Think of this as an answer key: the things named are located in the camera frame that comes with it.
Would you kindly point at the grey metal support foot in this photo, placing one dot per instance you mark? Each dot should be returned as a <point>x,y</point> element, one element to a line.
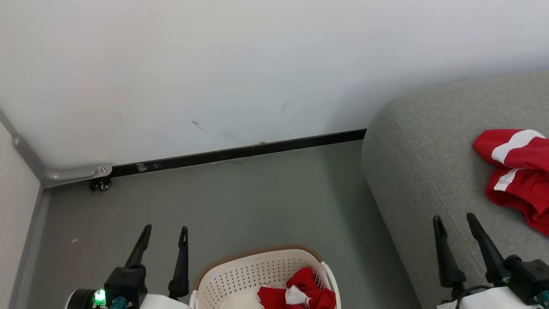
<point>64,174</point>

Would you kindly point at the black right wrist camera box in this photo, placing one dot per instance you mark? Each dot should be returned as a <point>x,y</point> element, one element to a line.
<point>529,277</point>

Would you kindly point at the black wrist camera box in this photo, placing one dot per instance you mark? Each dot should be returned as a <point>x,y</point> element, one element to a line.
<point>529,277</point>
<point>126,285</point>

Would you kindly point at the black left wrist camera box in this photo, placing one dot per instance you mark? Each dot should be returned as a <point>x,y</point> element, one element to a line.
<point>126,285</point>

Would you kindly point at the red white garment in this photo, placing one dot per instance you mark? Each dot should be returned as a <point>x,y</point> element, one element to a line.
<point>523,189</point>
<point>317,296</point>

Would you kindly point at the black baseboard strip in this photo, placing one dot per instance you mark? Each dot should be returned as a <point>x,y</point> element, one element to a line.
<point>257,150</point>

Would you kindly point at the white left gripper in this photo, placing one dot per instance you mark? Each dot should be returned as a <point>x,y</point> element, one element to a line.
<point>163,302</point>

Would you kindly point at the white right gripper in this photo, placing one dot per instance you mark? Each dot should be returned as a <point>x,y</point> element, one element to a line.
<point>497,300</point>

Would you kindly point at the grey fabric sofa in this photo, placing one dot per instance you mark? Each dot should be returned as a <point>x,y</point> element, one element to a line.
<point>429,171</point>

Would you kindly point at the cream perforated laundry basket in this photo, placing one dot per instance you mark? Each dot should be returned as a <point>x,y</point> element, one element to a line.
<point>240,279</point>

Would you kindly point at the small black caster wheel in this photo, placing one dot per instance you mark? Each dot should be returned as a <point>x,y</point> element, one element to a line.
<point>102,184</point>

